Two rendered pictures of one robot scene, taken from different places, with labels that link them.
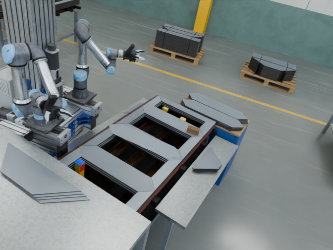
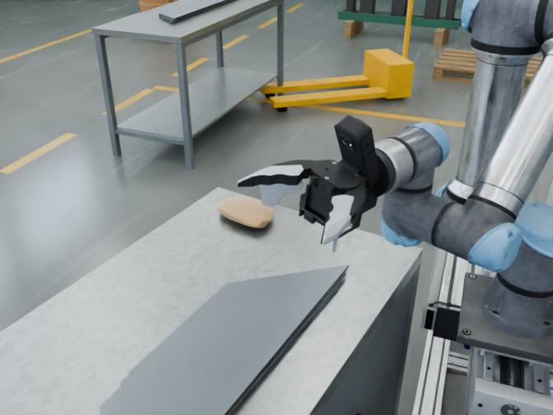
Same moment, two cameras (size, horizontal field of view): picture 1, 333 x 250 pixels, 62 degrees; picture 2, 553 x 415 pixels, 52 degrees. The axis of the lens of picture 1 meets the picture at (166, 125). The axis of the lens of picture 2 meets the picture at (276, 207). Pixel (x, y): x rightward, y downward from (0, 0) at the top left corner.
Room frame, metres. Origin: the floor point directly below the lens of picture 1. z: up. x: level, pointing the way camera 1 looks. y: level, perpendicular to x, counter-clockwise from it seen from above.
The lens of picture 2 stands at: (1.32, 0.01, 1.80)
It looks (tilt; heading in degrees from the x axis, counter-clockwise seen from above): 30 degrees down; 97
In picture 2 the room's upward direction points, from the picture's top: straight up
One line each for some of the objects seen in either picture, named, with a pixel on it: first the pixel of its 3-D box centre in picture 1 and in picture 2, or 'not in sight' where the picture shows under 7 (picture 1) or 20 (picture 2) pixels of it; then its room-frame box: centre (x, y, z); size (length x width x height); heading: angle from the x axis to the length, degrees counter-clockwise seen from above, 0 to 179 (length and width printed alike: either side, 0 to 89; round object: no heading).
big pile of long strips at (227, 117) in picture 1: (213, 111); not in sight; (2.79, -0.50, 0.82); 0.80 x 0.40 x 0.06; 66
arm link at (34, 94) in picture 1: (37, 97); (412, 153); (1.43, 0.83, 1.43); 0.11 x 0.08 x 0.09; 52
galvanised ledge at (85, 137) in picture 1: (116, 124); not in sight; (2.35, 0.53, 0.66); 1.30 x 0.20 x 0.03; 156
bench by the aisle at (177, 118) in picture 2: not in sight; (205, 66); (0.14, 4.52, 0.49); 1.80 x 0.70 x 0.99; 75
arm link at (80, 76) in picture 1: (80, 78); not in sight; (2.19, 0.85, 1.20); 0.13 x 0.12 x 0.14; 13
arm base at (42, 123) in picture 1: (43, 115); (523, 293); (1.70, 0.96, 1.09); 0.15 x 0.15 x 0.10
